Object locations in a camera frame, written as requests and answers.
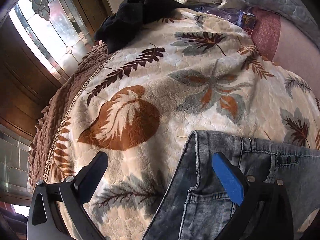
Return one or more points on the grey washed denim pants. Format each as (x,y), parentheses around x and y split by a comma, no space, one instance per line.
(196,206)

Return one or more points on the stained glass window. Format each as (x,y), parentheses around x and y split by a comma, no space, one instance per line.
(55,32)

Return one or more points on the grey quilted pillow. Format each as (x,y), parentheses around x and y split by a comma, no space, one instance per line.
(294,11)

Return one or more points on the brown ruffled bed cover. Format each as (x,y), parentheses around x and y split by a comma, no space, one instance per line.
(54,113)

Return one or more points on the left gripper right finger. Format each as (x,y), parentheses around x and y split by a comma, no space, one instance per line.
(275,218)

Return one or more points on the cream leaf pattern blanket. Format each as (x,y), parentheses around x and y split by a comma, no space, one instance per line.
(193,72)

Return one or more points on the purple small box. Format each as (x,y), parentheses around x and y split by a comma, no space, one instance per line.
(246,21)

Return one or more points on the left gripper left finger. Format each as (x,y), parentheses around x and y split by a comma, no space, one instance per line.
(45,220)

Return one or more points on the black garment near window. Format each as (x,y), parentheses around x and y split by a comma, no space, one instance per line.
(121,28)

